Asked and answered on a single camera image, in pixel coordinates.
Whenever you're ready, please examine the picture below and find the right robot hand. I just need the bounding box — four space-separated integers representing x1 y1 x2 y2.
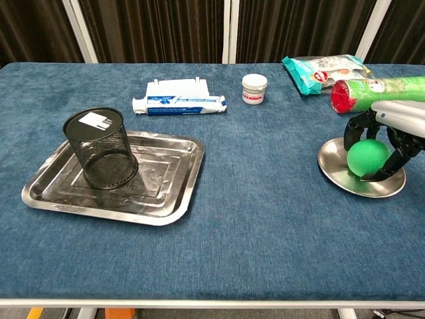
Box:
343 100 425 182

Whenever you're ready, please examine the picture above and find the green foam ball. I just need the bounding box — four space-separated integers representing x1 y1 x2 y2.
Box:
346 138 393 177

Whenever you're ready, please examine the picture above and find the black mesh pen cup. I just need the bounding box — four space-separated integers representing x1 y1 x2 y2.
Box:
62 106 139 191

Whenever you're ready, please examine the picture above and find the green chips can red lid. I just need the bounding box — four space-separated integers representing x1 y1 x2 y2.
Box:
329 76 425 116

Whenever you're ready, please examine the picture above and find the dark brown curtain panel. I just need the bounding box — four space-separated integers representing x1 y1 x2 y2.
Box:
236 0 378 64
0 0 84 68
363 0 425 66
78 0 226 64

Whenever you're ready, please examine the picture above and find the round steel plate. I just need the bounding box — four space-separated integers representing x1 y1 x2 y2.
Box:
317 137 407 199

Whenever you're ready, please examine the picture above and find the teal snack bag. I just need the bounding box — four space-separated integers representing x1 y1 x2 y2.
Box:
281 54 373 96

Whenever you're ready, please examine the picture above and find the small white jar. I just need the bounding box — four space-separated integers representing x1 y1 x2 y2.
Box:
241 73 268 105

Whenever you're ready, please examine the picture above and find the blue table cloth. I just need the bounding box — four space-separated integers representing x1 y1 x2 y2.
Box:
0 62 425 302

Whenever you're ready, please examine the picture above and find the white blue toothpaste tube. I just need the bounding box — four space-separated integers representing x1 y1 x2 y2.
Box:
131 94 228 116

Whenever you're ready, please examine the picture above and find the white plastic box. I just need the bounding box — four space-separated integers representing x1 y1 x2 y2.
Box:
146 76 210 100

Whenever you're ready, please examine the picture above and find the rectangular steel tray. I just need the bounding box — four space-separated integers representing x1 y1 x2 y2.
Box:
21 129 206 227

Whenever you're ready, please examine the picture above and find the orange box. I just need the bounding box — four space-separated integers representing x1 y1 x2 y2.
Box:
105 308 136 319

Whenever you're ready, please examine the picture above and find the white partition post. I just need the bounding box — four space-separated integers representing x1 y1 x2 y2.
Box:
221 0 240 64
355 0 398 64
61 0 99 64

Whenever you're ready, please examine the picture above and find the black floor cable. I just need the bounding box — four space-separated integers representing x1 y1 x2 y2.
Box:
371 309 425 319

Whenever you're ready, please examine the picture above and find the white table frame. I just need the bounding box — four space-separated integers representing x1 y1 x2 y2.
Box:
0 298 425 319

